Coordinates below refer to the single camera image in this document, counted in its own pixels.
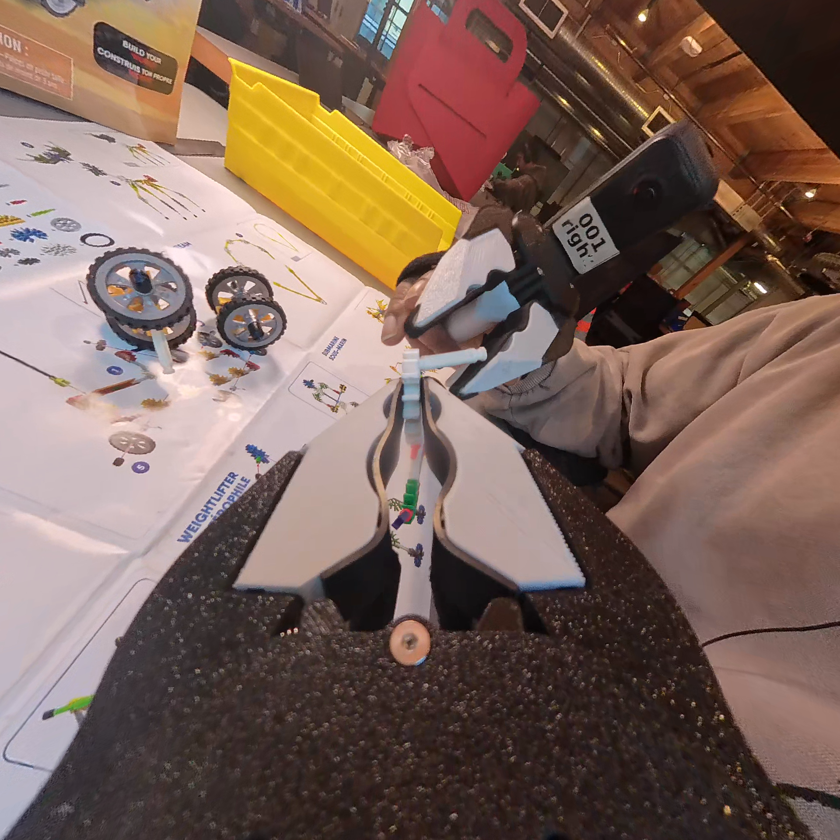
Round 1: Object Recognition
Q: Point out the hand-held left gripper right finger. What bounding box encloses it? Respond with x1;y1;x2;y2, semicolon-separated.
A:
420;379;586;593

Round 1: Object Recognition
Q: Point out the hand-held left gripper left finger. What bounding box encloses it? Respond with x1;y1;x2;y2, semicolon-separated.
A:
233;381;404;598

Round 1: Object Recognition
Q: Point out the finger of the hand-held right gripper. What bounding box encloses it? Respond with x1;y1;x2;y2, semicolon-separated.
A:
403;228;519;339
449;303;565;400

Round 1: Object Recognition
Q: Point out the white snowflake connector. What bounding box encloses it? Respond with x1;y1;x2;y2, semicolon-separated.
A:
400;348;425;422

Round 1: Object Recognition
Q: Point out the person's right forearm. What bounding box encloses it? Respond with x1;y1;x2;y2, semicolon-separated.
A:
486;295;840;475

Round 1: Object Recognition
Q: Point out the person's right hand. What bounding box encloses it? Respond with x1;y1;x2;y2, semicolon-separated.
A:
381;277;462;357

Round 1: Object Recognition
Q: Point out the dark cloth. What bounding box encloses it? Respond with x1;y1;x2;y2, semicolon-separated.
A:
517;427;613;488

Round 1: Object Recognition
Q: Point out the clear plastic wrap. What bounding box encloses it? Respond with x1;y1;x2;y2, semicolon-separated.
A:
387;134;438;193

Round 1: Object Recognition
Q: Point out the red cup-shaped foam cutout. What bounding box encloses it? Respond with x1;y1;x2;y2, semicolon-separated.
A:
372;0;543;202

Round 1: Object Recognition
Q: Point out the stack of yellow plastic bins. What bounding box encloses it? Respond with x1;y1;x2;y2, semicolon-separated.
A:
224;58;464;290

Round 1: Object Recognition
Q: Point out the white printed instruction sheet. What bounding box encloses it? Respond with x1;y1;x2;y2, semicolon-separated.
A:
0;115;475;815

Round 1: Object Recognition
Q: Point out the toy wheel pair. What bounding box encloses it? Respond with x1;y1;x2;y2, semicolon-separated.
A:
205;266;288;356
87;247;196;376

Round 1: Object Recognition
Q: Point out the person's beige hoodie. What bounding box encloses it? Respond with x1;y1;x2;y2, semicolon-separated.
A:
604;394;840;811

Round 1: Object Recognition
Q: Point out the construction toy kit box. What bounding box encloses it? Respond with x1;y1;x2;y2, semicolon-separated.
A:
0;0;203;145

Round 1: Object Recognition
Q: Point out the thin black cable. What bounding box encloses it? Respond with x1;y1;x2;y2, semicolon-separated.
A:
701;619;840;648

